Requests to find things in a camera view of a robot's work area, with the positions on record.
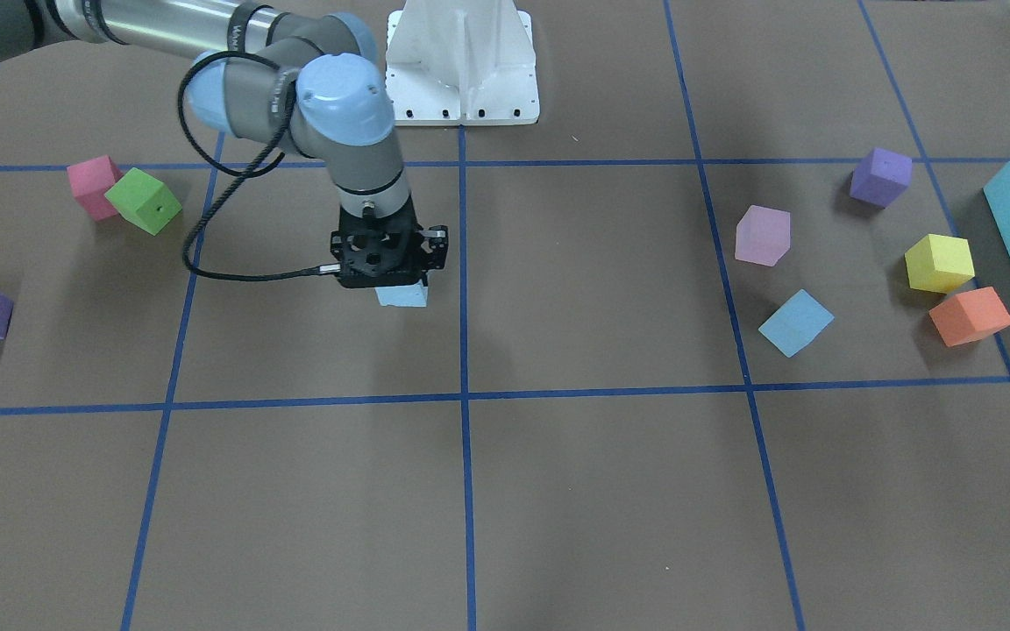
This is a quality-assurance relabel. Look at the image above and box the light blue foam block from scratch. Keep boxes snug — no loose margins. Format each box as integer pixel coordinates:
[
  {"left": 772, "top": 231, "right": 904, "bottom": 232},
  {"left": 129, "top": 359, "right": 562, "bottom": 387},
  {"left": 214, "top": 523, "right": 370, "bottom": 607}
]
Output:
[
  {"left": 758, "top": 290, "right": 835, "bottom": 357},
  {"left": 375, "top": 280, "right": 430, "bottom": 308}
]

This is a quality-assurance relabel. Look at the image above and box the yellow foam block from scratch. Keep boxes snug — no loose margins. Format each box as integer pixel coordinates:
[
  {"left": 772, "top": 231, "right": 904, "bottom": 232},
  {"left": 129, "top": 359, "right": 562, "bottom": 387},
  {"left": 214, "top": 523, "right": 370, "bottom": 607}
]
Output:
[{"left": 903, "top": 233, "right": 977, "bottom": 293}]

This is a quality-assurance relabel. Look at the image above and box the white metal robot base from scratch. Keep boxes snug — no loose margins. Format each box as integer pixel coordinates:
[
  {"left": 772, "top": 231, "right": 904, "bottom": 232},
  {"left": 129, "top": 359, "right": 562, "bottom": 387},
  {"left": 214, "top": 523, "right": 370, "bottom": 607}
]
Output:
[{"left": 384, "top": 1, "right": 541, "bottom": 127}]

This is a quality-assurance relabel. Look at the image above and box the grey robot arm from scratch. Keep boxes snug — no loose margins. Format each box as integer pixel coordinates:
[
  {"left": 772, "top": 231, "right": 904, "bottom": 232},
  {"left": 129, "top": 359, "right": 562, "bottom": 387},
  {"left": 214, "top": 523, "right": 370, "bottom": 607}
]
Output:
[{"left": 0, "top": 1, "right": 449, "bottom": 290}]

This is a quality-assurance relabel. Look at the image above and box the lilac foam block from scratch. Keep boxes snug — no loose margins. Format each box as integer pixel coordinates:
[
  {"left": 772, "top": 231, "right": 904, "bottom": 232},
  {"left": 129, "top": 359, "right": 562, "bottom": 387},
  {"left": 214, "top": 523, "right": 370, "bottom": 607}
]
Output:
[{"left": 734, "top": 205, "right": 791, "bottom": 267}]

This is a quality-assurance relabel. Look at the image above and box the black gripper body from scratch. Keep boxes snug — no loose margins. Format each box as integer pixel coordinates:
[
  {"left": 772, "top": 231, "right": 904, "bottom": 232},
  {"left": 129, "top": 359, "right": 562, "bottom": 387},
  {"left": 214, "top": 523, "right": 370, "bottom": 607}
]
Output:
[{"left": 331, "top": 203, "right": 436, "bottom": 290}]

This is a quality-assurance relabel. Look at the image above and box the black braided cable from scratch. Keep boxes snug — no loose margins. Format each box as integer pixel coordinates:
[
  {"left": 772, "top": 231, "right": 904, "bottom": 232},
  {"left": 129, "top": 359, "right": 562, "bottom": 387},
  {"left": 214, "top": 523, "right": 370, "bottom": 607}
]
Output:
[{"left": 176, "top": 50, "right": 338, "bottom": 282}]

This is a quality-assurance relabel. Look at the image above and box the green foam block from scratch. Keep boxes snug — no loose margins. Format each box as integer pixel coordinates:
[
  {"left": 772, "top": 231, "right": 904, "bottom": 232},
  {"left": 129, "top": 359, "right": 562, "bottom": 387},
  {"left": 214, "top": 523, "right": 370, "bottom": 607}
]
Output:
[{"left": 104, "top": 167, "right": 183, "bottom": 236}]

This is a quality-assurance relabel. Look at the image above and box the pink foam block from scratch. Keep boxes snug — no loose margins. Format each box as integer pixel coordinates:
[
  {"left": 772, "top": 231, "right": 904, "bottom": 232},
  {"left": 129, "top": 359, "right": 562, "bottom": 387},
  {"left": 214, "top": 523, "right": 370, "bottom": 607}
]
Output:
[{"left": 67, "top": 155, "right": 123, "bottom": 221}]

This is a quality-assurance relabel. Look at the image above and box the orange foam block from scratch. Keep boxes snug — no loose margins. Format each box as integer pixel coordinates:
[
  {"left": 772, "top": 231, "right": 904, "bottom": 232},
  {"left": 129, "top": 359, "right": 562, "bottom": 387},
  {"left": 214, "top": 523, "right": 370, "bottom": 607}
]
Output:
[{"left": 928, "top": 287, "right": 1010, "bottom": 347}]

